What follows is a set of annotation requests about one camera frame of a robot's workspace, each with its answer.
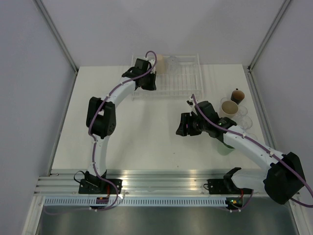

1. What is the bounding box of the peach cup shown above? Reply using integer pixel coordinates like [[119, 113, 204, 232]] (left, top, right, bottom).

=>
[[155, 54, 166, 74]]

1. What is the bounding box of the frame post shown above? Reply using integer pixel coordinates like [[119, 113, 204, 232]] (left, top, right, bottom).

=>
[[32, 0, 79, 75], [247, 0, 294, 73]]

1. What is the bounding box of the white wire dish rack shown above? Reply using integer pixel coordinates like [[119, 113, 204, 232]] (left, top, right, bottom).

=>
[[132, 54, 204, 98]]

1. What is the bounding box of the left frame post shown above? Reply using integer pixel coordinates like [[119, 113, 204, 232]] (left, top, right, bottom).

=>
[[32, 0, 79, 75]]

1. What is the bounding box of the clear glass near brown cup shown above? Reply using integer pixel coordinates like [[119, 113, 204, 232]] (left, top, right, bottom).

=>
[[220, 97, 229, 105]]

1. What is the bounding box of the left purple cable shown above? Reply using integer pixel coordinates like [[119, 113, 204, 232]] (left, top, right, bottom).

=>
[[44, 50, 157, 215]]

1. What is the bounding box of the clear glass in rack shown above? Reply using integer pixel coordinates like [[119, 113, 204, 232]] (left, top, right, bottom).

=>
[[166, 56, 179, 73]]

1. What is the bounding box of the green cup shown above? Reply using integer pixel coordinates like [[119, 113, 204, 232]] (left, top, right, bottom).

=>
[[217, 142, 235, 156]]

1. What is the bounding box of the large clear glass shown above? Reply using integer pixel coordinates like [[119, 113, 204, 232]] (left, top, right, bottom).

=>
[[236, 116, 253, 130]]

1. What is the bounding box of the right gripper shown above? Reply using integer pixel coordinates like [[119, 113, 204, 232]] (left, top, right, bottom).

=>
[[176, 112, 208, 136]]

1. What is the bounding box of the beige plastic cup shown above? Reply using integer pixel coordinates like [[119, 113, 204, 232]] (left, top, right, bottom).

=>
[[219, 100, 239, 118]]

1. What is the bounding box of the purple cable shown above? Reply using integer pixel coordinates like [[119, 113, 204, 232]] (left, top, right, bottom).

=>
[[44, 50, 157, 215], [191, 94, 313, 208]]

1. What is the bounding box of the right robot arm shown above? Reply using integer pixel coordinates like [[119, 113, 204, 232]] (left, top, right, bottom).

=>
[[176, 100, 307, 205]]

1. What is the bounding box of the white slotted cable duct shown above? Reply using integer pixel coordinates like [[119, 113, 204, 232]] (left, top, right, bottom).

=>
[[44, 196, 227, 207]]

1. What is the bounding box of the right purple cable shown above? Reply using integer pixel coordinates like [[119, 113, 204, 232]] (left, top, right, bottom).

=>
[[191, 94, 313, 208]]

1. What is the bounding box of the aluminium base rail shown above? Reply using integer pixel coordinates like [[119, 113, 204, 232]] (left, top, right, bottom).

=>
[[35, 169, 228, 196]]

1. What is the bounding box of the dark brown cup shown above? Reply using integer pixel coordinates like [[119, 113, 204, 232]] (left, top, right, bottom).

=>
[[230, 88, 245, 105]]

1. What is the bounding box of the right frame post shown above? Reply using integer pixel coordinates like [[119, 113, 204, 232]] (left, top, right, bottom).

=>
[[247, 0, 294, 73]]

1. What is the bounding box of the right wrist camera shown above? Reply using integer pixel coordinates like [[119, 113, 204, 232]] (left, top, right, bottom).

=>
[[186, 97, 198, 109]]

